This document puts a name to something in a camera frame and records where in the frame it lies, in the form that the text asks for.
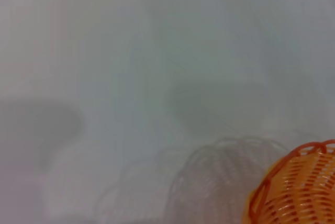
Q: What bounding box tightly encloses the orange wire-weave oval basket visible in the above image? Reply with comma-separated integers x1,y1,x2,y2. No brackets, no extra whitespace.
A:
247,139,335,224

